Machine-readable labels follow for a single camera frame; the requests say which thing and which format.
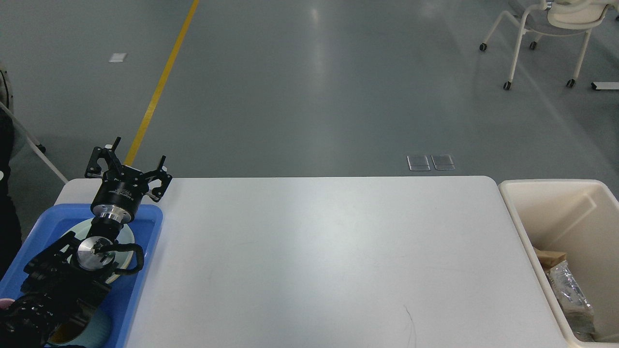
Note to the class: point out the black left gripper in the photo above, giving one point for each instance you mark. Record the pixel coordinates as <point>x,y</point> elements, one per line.
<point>122,189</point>

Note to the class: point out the green plate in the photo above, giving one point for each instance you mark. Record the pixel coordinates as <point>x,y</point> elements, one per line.
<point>125,237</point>

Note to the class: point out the teal mug yellow inside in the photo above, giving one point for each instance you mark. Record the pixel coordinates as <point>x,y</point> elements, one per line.
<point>94,335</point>

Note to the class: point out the pink mug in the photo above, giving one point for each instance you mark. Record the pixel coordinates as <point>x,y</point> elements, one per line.
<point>6,303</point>

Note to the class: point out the brown paper bag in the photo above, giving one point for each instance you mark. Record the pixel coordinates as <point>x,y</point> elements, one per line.
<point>549,259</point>

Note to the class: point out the aluminium foil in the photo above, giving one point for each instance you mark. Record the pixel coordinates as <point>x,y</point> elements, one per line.
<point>575,306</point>

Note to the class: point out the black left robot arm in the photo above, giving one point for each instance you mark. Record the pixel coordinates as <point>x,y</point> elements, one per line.
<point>67,281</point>

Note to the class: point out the white floor tag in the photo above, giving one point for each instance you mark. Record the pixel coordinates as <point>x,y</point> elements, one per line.
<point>117,57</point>

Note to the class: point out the person in black clothes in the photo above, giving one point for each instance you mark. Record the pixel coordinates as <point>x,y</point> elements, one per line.
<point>10,228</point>

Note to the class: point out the white chair left edge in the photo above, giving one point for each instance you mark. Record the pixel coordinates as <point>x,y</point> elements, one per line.
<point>23,137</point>

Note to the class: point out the grey floor plate left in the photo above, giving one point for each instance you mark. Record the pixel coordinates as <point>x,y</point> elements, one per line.
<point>418,163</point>

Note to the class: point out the grey floor plate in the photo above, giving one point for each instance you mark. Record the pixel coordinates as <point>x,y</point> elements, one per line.
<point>418,163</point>
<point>443,162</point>

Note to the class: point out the grey floor plate right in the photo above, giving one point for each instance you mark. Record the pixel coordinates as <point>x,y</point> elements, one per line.
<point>443,162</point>

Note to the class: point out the cream plastic bin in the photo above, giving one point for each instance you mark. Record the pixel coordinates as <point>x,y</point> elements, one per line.
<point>581,219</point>

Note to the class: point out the white rolling chair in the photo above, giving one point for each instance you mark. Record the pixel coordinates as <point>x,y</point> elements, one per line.
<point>551,18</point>

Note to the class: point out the white bar on floor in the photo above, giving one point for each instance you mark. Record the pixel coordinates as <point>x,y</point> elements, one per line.
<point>599,86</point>

